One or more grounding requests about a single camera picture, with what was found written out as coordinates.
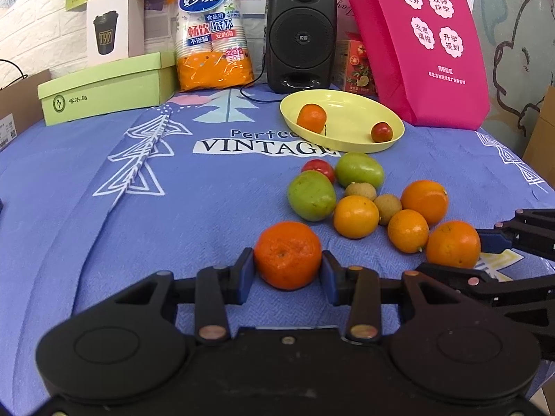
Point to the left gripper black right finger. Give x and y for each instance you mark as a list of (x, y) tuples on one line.
[(438, 338)]

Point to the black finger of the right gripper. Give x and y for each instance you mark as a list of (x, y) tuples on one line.
[(499, 238), (463, 280)]

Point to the green plum fruit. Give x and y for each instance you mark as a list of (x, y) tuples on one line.
[(312, 196), (354, 167)]

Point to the small red apple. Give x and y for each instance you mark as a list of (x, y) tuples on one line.
[(381, 133)]

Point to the orange paper cup package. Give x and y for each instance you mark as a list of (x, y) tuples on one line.
[(211, 45)]

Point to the large wrinkled orange tangerine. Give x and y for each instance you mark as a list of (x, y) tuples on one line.
[(288, 255)]

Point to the yellow orange citrus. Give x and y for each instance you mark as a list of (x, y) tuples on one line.
[(355, 217)]

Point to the black speaker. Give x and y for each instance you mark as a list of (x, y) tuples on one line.
[(300, 44)]

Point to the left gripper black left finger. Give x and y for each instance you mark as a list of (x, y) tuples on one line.
[(135, 341)]

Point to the small orange kumquat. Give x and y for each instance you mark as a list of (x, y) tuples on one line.
[(408, 231)]

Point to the brown cardboard box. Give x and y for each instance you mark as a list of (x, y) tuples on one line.
[(20, 107)]

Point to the pink tote bag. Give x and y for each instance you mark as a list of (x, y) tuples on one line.
[(426, 60)]

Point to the brown longan fruit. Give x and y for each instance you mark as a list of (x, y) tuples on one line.
[(363, 189), (388, 205)]

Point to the red cherry tomato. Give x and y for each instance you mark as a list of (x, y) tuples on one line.
[(322, 167)]

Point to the light green flat box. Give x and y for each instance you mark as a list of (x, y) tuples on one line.
[(125, 84)]

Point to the white coffee cup box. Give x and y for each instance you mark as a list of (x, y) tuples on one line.
[(114, 30)]

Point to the cardboard box at right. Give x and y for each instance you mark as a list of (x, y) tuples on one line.
[(540, 151)]

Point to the red fruit printed box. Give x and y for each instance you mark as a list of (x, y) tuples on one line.
[(351, 71)]

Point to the round orange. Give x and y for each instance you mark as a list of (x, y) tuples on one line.
[(427, 197)]

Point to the yellow plastic plate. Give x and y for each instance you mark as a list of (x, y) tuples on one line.
[(349, 120)]

